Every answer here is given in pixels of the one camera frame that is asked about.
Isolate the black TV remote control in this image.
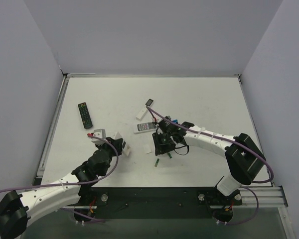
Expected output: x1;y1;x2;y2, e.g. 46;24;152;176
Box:
78;102;93;129

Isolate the purple cable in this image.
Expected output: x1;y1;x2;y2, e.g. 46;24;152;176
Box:
0;133;120;209
146;106;275;184

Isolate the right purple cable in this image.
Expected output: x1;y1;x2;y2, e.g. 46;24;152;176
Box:
146;106;275;184

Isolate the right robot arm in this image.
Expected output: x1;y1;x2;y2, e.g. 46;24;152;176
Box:
152;119;266;197

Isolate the aluminium frame rail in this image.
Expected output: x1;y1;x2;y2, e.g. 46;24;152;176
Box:
234;186;289;208

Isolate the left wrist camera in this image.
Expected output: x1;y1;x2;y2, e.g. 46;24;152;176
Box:
91;128;106;145

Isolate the white battery cover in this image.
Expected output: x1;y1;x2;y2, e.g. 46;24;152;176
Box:
143;144;152;154

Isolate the slim white remote control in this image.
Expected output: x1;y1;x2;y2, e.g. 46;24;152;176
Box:
136;99;154;120

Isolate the white grey AC remote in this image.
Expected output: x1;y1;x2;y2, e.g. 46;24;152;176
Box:
133;122;157;134

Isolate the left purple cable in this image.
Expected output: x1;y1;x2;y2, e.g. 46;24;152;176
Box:
0;133;120;209

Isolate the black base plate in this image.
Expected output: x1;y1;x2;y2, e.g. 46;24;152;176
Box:
74;187;242;222

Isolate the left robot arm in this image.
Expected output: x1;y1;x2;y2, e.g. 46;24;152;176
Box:
0;137;126;239

